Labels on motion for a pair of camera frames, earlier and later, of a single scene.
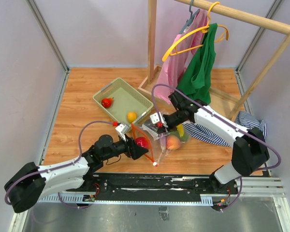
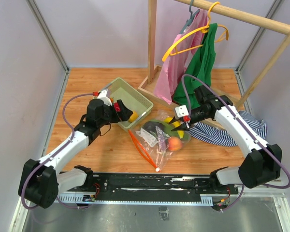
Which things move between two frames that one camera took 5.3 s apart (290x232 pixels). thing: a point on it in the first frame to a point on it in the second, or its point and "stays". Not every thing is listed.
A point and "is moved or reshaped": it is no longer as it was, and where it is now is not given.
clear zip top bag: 161,143 is moved or reshaped
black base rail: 146,189 stays
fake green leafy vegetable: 185,138 stays
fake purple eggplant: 163,138 to 155,127
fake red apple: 142,142 to 117,107
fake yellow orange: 131,116 stays
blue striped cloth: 195,131 stays
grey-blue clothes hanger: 190,18 stays
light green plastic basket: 126,99 stays
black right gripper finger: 162,130 to 183,127
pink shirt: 166,82 stays
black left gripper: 130,149 to 124,114
